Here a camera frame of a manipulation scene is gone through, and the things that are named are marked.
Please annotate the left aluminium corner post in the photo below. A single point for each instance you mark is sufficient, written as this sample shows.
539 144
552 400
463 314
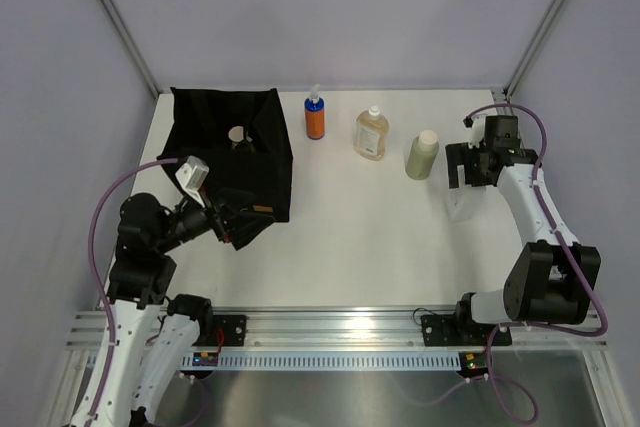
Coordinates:
130 46

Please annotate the white translucent bottle black cap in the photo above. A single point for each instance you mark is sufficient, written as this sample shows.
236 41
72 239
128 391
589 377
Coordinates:
464 203

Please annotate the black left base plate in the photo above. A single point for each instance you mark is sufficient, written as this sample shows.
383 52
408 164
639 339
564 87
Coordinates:
229 330

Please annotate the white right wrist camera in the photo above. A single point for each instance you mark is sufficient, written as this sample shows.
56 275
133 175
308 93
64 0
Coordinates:
476 127

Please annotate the orange blue spray bottle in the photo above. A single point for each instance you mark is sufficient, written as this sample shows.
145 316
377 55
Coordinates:
314 108

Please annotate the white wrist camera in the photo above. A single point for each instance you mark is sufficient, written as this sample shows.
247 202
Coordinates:
191 176
476 127

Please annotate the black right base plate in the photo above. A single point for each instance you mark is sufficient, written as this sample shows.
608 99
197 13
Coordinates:
451 331

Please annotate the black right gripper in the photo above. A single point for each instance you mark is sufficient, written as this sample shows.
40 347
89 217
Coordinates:
458 154

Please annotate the beige pump bottle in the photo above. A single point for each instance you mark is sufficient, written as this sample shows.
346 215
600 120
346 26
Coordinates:
239 139

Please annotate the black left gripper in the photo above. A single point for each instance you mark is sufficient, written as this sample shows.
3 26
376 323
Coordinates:
242 226

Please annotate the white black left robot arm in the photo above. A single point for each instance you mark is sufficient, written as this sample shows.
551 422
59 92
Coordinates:
147 335

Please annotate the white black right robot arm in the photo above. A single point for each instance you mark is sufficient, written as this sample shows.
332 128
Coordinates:
490 307

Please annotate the right aluminium corner post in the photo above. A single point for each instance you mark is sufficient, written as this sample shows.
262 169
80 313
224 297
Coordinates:
541 33

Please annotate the clear amber soap bottle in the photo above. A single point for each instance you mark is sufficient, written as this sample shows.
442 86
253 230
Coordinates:
371 131

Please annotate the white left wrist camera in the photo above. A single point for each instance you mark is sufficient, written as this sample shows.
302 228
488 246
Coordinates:
191 176

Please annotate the white slotted cable duct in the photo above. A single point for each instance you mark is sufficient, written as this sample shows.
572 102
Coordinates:
322 361

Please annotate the black canvas bag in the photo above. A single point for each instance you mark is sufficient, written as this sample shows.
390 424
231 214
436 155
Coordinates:
201 121

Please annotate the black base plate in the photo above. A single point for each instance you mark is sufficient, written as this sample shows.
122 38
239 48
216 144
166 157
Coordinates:
451 331
229 330

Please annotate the green bottle beige cap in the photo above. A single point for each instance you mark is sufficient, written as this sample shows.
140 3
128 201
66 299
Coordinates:
423 152

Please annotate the aluminium corner post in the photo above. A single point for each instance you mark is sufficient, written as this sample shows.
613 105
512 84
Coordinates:
541 33
130 46

